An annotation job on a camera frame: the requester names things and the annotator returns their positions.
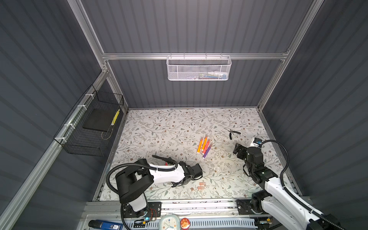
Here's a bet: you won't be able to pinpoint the blue black device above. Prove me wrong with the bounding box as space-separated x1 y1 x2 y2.
88 220 124 230

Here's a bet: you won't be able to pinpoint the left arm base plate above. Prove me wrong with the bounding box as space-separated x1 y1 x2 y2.
123 201 162 218

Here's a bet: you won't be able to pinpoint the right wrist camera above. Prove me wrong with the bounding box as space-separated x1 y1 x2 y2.
250 138 263 148

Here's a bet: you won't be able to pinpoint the black pad in basket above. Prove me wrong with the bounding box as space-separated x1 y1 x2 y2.
82 109 116 132

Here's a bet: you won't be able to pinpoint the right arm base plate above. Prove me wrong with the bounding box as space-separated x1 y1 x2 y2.
236 198 268 215

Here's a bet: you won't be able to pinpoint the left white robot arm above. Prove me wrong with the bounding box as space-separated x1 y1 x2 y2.
106 155 203 215

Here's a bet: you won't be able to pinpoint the right black corrugated cable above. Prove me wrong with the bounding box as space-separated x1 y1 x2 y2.
260 139 346 230

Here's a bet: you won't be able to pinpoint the yellow highlighter in basket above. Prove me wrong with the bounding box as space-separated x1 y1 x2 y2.
111 109 120 126

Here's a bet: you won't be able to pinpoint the aluminium front rail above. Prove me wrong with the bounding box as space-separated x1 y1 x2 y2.
83 197 311 215

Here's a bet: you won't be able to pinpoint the orange marker pen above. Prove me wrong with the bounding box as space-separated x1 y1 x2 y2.
201 135 208 153
197 137 204 153

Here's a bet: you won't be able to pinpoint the small black pliers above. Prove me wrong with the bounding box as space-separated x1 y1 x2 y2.
228 129 241 140

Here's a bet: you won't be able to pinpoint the white mesh wall basket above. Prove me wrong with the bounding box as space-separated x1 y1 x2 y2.
166 55 232 81

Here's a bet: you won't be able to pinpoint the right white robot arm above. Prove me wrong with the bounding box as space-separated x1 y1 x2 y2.
233 138 343 230

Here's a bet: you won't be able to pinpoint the black wire wall basket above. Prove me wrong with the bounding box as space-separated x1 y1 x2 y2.
54 87 124 157

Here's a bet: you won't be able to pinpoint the white alarm clock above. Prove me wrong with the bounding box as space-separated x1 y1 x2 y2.
158 214 181 230

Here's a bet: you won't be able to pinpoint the red round toy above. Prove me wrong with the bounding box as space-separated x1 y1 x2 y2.
180 218 191 230

